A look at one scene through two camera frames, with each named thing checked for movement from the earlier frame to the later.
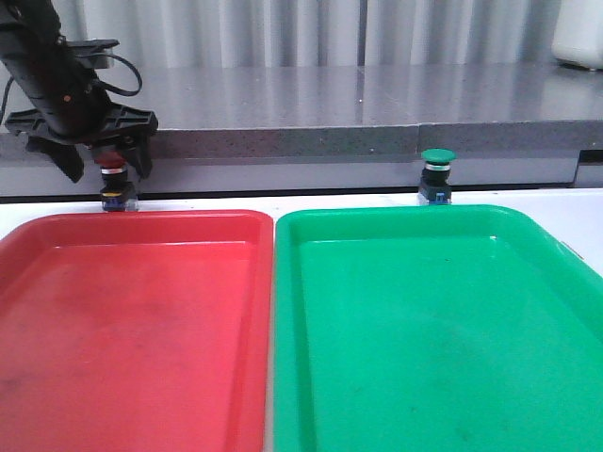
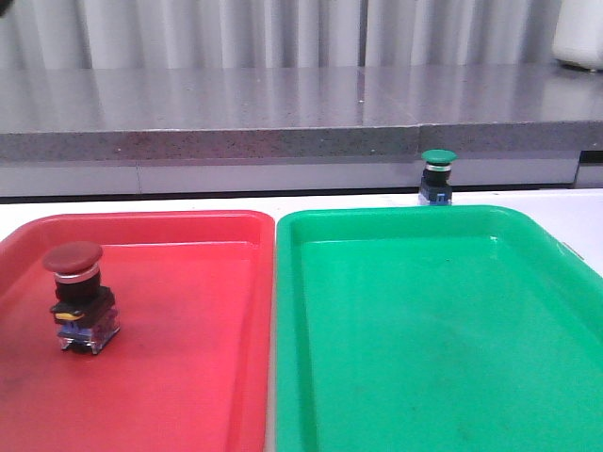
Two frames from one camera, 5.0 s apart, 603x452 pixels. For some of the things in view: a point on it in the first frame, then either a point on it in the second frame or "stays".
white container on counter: x=578 y=34 stays
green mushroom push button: x=435 y=187 stays
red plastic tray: x=137 y=331 stays
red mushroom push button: x=116 y=187 → x=84 y=310
